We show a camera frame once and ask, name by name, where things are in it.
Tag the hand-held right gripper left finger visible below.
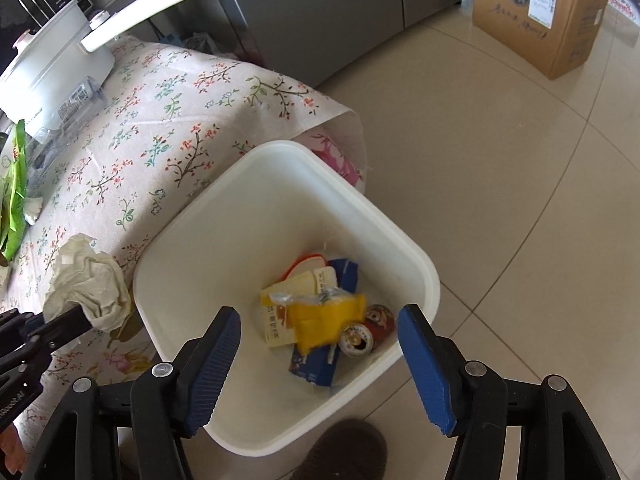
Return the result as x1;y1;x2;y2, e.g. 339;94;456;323
20;306;242;480

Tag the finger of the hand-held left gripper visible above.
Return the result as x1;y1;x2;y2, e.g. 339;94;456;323
25;305;94;356

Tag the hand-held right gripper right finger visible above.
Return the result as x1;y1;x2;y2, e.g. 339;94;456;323
397;304;616;480

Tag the white tissue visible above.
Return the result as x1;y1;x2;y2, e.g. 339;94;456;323
42;234;132;333

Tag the red drink can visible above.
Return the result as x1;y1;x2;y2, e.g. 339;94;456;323
364;304;397;348

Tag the white-top drink can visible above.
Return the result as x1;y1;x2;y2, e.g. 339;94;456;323
339;323;376;356

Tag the beige snack pouch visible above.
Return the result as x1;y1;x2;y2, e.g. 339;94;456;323
260;266;341;350

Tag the blue carton with label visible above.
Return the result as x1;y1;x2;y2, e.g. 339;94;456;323
290;342;342;387

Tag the yellow snack packet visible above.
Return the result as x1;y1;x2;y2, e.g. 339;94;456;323
290;290;368;356

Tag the red snack packet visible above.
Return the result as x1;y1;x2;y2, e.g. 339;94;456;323
282;255;328;281

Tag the white plastic bin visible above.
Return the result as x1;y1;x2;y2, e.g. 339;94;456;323
132;140;442;457

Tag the green snack bag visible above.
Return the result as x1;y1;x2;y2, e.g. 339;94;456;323
0;120;28;261

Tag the clear plastic container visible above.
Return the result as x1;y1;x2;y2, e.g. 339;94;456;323
25;76;106;196

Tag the brown fuzzy slipper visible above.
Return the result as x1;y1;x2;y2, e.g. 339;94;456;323
290;419;388;480

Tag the floral tablecloth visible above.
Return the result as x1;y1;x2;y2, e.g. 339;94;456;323
0;35;368;441

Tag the white electric pot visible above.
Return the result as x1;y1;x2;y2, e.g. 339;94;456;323
0;0;198;136

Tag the black microwave oven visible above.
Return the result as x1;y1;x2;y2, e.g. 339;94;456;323
0;0;117;56

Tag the brown cardboard box white label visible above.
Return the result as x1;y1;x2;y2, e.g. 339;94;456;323
472;0;610;80

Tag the grey refrigerator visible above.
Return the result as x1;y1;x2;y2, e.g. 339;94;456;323
197;0;476;86

